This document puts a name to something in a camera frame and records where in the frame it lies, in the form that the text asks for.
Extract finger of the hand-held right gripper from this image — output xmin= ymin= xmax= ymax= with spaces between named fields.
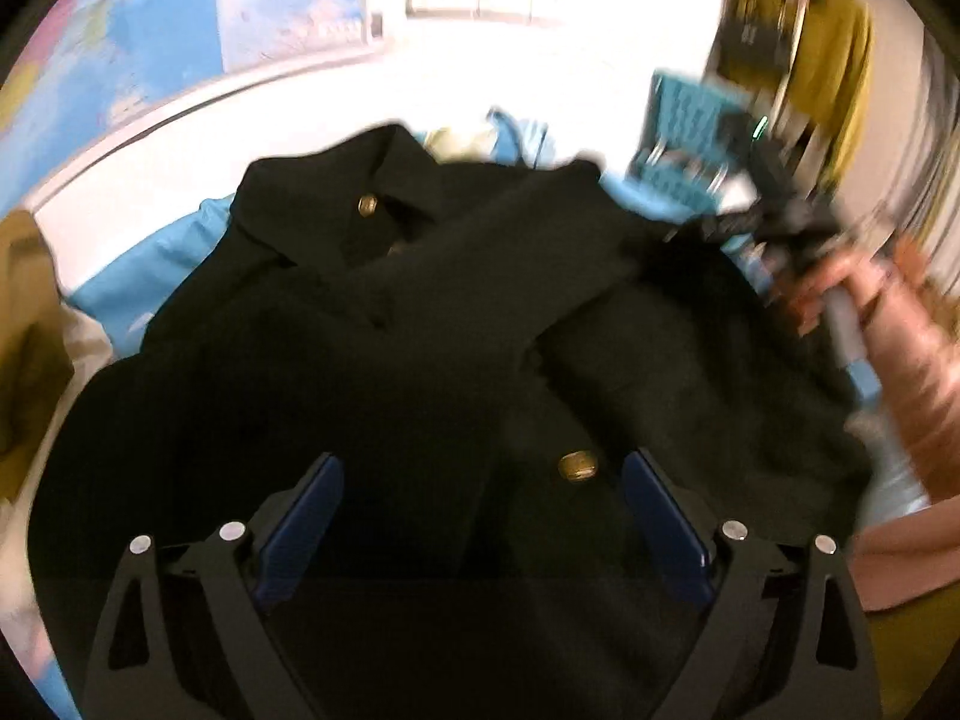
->
xmin=652 ymin=206 xmax=760 ymax=252

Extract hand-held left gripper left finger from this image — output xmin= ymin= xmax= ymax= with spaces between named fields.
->
xmin=82 ymin=452 xmax=346 ymax=720

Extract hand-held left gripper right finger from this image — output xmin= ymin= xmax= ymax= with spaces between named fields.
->
xmin=621 ymin=450 xmax=886 ymax=720

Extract black coat with brass buttons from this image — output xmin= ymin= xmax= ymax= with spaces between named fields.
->
xmin=30 ymin=124 xmax=875 ymax=720

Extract person's right forearm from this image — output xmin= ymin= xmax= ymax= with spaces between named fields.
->
xmin=847 ymin=330 xmax=960 ymax=608

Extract hanging mustard clothes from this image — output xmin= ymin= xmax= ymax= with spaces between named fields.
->
xmin=731 ymin=0 xmax=875 ymax=166

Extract person's right hand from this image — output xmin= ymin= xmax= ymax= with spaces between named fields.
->
xmin=776 ymin=236 xmax=950 ymax=365

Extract teal perforated basket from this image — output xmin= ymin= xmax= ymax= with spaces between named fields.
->
xmin=630 ymin=71 xmax=755 ymax=211

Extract person's mustard clothing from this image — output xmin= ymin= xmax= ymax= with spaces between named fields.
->
xmin=870 ymin=600 xmax=960 ymax=720

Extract blue floral bedsheet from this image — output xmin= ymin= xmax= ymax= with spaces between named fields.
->
xmin=71 ymin=109 xmax=931 ymax=526

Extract olive jacket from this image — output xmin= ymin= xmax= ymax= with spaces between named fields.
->
xmin=0 ymin=210 xmax=76 ymax=503

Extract wall map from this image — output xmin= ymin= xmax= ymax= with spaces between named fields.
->
xmin=0 ymin=0 xmax=376 ymax=188

